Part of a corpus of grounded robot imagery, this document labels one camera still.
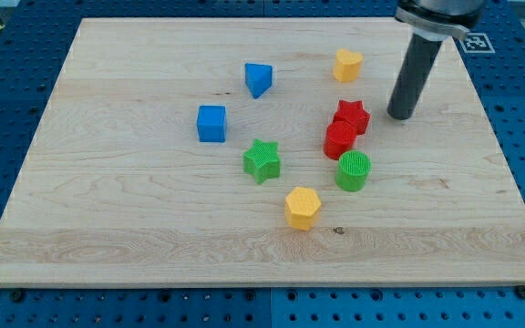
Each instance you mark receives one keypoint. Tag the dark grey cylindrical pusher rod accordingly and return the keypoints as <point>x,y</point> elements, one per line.
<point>418,61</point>

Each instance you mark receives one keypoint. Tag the green circle block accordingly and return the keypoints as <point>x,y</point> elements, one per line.
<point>352,171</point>

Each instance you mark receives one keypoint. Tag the red star block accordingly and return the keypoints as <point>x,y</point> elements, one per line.
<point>353,112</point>

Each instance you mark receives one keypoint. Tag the red circle block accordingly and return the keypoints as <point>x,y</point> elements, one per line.
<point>339,138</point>

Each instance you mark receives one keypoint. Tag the green star block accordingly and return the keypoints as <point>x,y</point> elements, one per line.
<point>262,161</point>

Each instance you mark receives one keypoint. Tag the white fiducial marker tag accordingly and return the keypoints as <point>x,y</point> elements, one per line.
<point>477,43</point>

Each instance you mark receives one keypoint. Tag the yellow heart block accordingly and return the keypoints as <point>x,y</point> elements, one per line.
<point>347,65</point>

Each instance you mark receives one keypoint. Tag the blue triangle block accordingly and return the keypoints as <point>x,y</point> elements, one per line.
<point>258,78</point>

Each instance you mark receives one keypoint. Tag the yellow hexagon block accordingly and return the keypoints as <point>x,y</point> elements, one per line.
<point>302,208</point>

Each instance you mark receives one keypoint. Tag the light wooden board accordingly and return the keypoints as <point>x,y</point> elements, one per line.
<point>117,191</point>

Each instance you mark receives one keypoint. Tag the blue cube block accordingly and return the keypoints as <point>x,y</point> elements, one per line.
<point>211,123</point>

